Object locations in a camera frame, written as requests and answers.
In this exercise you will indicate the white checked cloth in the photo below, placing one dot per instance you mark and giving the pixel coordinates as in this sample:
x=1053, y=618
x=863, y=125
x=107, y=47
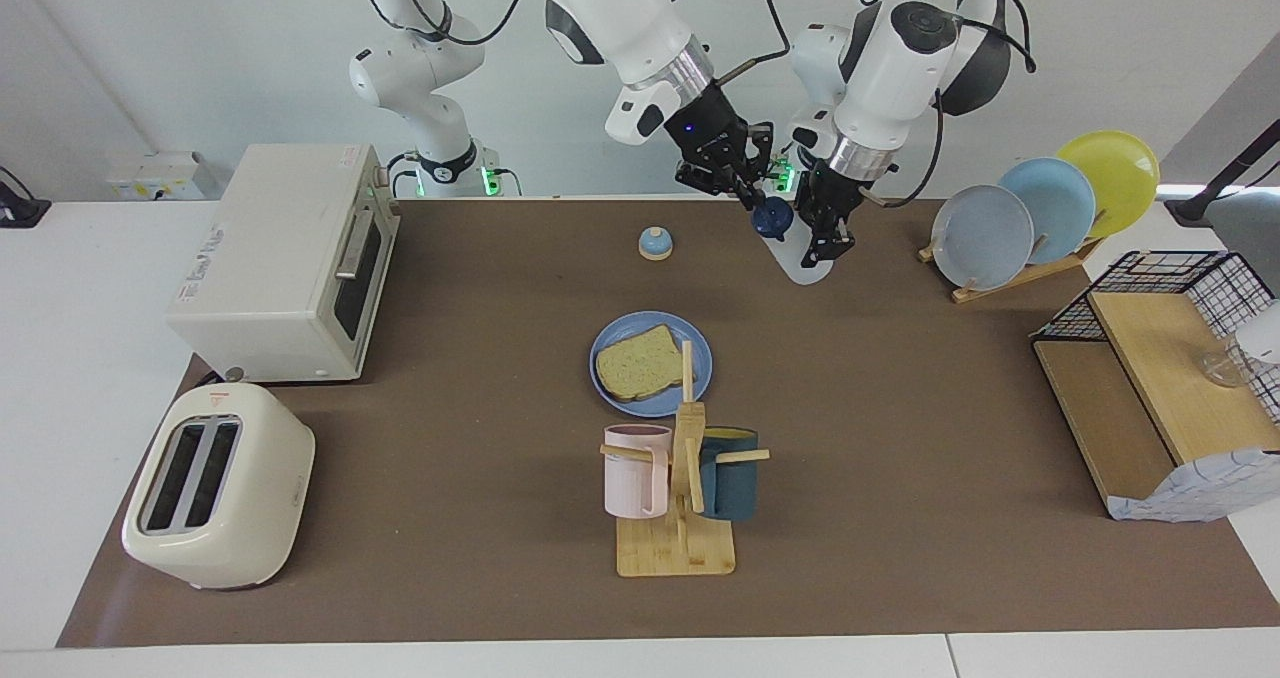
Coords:
x=1200, y=493

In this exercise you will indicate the light blue plate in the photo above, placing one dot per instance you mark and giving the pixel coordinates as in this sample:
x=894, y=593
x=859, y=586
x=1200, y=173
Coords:
x=1060, y=203

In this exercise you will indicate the clear glass cup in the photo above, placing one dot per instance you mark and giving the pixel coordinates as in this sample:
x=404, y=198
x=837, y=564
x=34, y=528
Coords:
x=1225, y=370

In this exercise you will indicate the wooden shelf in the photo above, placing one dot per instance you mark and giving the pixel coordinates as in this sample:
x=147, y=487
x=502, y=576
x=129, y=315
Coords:
x=1150, y=358

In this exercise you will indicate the yellow plate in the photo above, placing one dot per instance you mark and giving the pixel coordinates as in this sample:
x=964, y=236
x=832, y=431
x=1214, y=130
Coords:
x=1120, y=173

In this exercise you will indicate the blue round plate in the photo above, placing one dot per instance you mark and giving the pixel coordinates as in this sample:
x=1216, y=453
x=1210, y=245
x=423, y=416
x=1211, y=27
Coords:
x=700, y=376

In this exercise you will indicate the brown table mat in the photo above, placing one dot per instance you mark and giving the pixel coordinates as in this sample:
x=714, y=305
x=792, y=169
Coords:
x=450, y=458

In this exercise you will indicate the grey rounded object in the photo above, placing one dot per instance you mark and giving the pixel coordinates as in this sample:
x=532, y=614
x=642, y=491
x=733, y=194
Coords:
x=1250, y=223

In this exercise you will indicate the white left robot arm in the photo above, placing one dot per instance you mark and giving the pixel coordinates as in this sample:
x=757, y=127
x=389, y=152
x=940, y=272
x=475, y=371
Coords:
x=890, y=68

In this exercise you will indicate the wooden mug tree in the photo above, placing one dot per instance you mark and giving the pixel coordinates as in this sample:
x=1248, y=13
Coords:
x=675, y=548

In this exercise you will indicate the dark teal mug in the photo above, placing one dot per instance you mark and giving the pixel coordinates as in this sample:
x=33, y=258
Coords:
x=730, y=488

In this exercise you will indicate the white blurred object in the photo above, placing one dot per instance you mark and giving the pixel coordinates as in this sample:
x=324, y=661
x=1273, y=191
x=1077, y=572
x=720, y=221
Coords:
x=1262, y=333

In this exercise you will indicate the cream two-slot toaster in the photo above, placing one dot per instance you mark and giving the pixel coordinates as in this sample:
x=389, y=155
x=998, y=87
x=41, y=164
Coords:
x=230, y=498

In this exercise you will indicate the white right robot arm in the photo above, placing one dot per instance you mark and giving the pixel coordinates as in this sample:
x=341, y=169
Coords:
x=630, y=18

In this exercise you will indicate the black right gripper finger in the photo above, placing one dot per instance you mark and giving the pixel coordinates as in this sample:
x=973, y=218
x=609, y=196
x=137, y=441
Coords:
x=715, y=183
x=763, y=158

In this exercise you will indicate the wooden plate rack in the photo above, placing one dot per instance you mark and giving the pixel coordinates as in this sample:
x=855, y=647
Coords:
x=1010, y=283

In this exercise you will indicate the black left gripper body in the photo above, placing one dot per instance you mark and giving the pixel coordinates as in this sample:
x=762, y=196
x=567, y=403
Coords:
x=838, y=188

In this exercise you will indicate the white toaster oven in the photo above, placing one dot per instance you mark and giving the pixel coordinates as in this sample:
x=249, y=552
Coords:
x=270, y=258

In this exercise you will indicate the toasted bread slice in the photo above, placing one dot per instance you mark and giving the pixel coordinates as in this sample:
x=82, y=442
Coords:
x=635, y=366

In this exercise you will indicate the small black clamp device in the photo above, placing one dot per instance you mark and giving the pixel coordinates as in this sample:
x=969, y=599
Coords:
x=22, y=208

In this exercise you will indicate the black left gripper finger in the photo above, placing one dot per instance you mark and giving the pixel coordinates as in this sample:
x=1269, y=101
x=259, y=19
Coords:
x=815, y=238
x=843, y=230

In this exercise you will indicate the translucent squeeze bottle blue cap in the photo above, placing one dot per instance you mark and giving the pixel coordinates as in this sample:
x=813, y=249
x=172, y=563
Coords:
x=808, y=263

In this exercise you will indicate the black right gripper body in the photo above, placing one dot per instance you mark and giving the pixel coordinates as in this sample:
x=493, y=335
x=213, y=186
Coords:
x=712, y=128

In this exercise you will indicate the grey plate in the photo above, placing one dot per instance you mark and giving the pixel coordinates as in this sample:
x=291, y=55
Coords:
x=980, y=238

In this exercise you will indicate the pink mug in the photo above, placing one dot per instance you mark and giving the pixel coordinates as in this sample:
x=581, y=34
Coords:
x=630, y=478

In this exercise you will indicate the small blue dome lid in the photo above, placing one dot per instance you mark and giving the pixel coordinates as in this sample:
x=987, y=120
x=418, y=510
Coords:
x=655, y=246

